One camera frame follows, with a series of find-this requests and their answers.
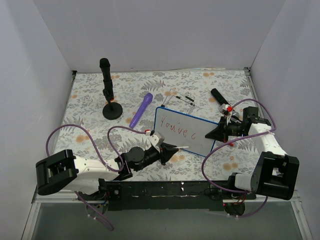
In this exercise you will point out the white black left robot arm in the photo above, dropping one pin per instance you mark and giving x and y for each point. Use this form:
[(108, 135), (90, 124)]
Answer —
[(66, 171)]

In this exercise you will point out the blue framed whiteboard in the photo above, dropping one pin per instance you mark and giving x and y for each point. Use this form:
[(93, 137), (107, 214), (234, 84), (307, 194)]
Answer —
[(184, 130)]

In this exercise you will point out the black wire whiteboard stand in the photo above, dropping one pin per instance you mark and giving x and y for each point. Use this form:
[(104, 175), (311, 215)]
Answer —
[(179, 102)]

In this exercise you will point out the black microphone on stand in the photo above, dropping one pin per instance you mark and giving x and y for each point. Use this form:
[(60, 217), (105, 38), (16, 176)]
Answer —
[(105, 65)]

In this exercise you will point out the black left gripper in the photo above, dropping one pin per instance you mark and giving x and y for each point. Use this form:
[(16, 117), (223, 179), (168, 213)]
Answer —
[(162, 154)]

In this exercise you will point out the black round microphone stand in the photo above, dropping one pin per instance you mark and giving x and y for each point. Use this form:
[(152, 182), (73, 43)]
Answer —
[(112, 110)]

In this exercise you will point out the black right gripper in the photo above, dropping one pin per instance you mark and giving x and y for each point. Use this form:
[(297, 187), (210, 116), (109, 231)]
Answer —
[(225, 129)]

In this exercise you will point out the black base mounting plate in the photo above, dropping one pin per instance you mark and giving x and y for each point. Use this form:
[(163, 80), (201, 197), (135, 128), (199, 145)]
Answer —
[(169, 203)]

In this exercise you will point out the aluminium front rail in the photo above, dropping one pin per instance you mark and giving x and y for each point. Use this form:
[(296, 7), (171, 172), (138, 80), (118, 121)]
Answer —
[(116, 190)]

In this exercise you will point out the red white marker pen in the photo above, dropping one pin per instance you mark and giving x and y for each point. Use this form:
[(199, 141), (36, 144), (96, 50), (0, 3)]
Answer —
[(181, 147)]

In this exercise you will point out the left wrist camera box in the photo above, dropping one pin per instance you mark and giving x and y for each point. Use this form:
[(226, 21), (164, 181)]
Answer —
[(155, 138)]

